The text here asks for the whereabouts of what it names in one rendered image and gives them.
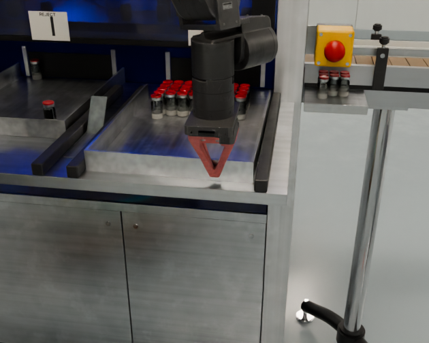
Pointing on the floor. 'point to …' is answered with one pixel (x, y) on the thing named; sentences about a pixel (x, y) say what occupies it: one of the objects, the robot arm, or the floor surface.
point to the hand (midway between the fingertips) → (214, 171)
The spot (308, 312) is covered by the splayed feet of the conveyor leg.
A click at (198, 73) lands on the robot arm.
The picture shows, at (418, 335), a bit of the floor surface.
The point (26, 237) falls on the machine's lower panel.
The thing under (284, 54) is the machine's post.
